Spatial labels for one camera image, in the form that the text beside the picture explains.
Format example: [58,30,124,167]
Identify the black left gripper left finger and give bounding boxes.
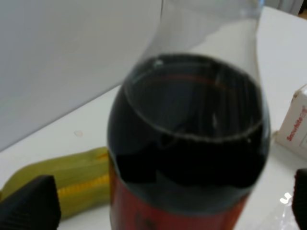
[0,175,61,230]

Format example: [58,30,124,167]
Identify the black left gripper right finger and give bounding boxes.
[292,168,307,230]

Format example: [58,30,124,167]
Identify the cola bottle red label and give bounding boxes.
[107,0,271,230]

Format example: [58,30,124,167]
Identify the corn cob with husk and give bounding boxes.
[0,147,110,220]

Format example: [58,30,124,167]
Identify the white cardboard box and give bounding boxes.
[275,85,307,158]

